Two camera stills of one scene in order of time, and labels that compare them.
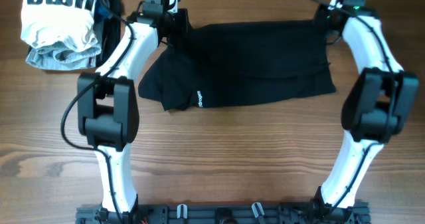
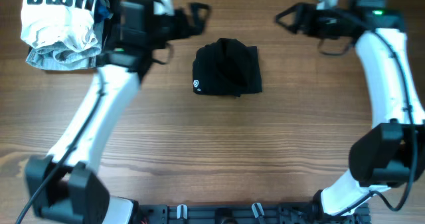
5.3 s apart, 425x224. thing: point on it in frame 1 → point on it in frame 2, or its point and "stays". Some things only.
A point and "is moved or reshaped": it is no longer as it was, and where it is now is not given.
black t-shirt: (222, 64) is moved or reshaped
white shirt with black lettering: (60, 12) stays
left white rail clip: (182, 211) stays
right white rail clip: (257, 209) stays
